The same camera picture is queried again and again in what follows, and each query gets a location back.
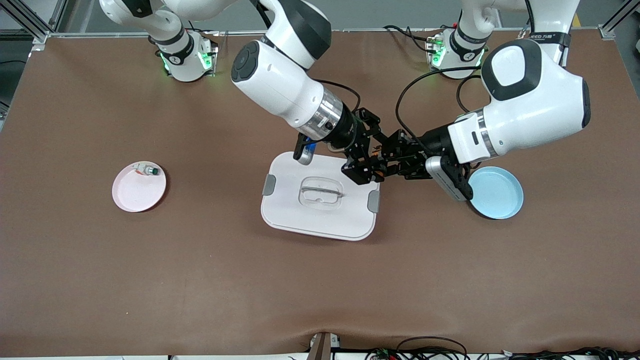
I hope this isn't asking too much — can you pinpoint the white lidded storage box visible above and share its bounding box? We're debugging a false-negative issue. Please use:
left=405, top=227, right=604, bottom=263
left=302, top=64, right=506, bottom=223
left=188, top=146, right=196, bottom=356
left=260, top=151, right=381, bottom=242

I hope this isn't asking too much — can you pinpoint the light blue round plate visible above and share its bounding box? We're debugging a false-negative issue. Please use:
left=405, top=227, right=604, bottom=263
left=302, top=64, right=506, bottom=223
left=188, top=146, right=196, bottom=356
left=467, top=166, right=524, bottom=220

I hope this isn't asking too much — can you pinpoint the pink round plate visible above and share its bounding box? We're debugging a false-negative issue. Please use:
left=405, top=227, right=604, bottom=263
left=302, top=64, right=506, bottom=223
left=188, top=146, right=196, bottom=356
left=112, top=161, right=167, bottom=213

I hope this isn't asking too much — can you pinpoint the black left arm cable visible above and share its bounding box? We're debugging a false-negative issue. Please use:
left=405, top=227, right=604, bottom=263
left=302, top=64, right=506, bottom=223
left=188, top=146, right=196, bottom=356
left=395, top=67, right=485, bottom=147

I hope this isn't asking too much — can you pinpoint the aluminium table edge rail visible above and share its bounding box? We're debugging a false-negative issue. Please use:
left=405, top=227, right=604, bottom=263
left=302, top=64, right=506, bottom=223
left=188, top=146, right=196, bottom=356
left=50, top=27, right=601, bottom=39

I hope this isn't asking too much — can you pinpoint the brown camera mount post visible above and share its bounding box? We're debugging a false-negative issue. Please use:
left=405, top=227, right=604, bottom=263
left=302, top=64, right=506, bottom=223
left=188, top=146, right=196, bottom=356
left=307, top=331, right=342, bottom=360

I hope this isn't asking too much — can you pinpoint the looped black cable bundle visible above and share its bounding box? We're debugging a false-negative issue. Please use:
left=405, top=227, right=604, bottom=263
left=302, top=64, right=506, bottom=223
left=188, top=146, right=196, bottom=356
left=365, top=336, right=471, bottom=360

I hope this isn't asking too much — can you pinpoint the aluminium frame post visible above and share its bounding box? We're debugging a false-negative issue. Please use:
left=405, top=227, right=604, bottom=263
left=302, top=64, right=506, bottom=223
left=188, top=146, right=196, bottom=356
left=0, top=0, right=68, bottom=43
left=599, top=0, right=640, bottom=40

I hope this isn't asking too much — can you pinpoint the tangled black cable bundle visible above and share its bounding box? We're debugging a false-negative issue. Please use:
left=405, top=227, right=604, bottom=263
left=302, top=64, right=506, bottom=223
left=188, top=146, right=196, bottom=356
left=500, top=346, right=640, bottom=360

